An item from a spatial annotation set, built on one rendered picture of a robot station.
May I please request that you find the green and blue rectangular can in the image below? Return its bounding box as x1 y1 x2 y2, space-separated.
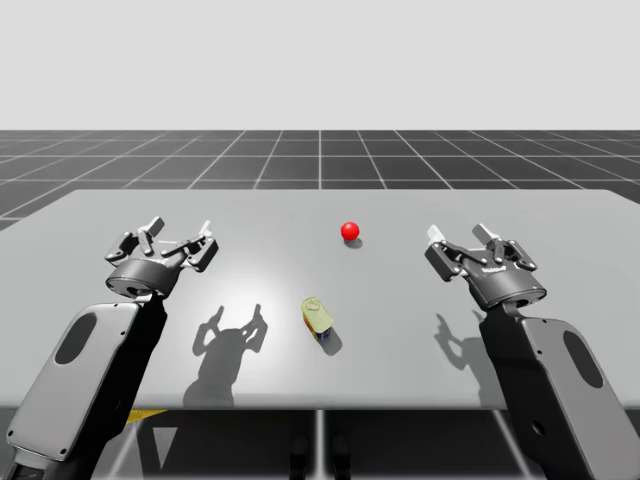
300 295 335 343

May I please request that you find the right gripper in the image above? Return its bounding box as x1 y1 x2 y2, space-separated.
424 223 547 311

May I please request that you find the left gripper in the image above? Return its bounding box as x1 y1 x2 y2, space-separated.
104 215 220 300

